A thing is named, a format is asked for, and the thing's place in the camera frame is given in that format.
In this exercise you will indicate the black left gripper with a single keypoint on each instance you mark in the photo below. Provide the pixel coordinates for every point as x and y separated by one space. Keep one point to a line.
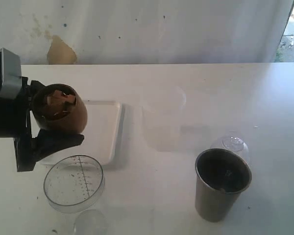
47 142

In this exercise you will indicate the brown wooden cup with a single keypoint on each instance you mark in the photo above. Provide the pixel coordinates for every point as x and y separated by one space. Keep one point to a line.
58 107

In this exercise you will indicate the stainless steel tumbler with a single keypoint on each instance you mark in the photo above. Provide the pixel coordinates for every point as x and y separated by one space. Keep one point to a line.
221 176

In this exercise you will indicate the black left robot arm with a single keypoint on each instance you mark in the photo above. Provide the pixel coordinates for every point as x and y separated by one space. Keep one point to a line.
8 117

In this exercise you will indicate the clear graduated shaker cup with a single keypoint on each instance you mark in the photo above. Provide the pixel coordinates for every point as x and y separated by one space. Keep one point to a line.
73 185

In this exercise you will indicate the white rectangular tray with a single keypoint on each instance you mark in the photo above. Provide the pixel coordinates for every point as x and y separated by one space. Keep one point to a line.
100 134

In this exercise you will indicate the translucent plastic container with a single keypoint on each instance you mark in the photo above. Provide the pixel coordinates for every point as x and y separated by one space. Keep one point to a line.
162 108

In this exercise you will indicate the clear dome strainer lid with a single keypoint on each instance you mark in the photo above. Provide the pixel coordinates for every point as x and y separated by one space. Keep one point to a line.
233 144

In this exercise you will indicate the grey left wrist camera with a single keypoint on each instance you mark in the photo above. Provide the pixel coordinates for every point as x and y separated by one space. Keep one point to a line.
10 74

